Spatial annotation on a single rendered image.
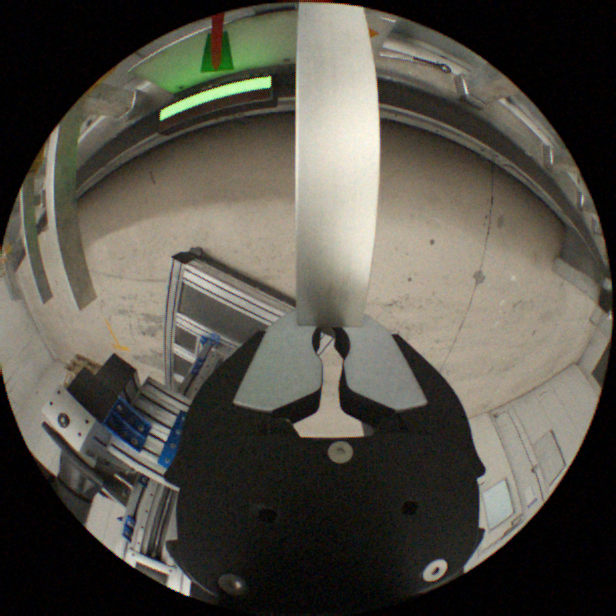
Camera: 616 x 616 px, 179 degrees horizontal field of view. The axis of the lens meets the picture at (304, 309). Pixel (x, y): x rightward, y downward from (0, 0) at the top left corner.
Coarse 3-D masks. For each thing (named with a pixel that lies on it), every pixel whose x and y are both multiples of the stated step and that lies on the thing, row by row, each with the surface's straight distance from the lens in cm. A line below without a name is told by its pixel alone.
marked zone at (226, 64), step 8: (224, 32) 26; (208, 40) 27; (224, 40) 27; (208, 48) 28; (224, 48) 28; (208, 56) 29; (224, 56) 29; (208, 64) 30; (224, 64) 30; (232, 64) 30; (200, 72) 32
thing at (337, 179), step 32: (320, 32) 11; (352, 32) 12; (320, 64) 10; (352, 64) 10; (320, 96) 8; (352, 96) 9; (320, 128) 8; (352, 128) 8; (320, 160) 7; (352, 160) 8; (320, 192) 7; (352, 192) 7; (320, 224) 7; (352, 224) 7; (320, 256) 7; (352, 256) 8; (320, 288) 8; (352, 288) 8; (320, 320) 9; (352, 320) 9
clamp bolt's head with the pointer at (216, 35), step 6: (222, 12) 24; (216, 18) 24; (222, 18) 24; (216, 24) 25; (222, 24) 25; (216, 30) 25; (222, 30) 25; (216, 36) 26; (216, 42) 27; (216, 48) 27; (216, 54) 28; (216, 60) 29; (216, 66) 30
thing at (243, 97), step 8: (232, 96) 29; (240, 96) 29; (248, 96) 29; (256, 96) 28; (264, 96) 28; (200, 104) 31; (208, 104) 31; (216, 104) 30; (224, 104) 29; (232, 104) 29; (184, 112) 32; (192, 112) 31; (200, 112) 31; (168, 120) 34; (176, 120) 33; (160, 128) 34
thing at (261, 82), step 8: (248, 80) 30; (256, 80) 30; (264, 80) 29; (216, 88) 32; (224, 88) 31; (232, 88) 30; (240, 88) 30; (248, 88) 29; (256, 88) 29; (200, 96) 32; (208, 96) 31; (216, 96) 31; (176, 104) 34; (184, 104) 33; (192, 104) 32; (168, 112) 35; (176, 112) 34
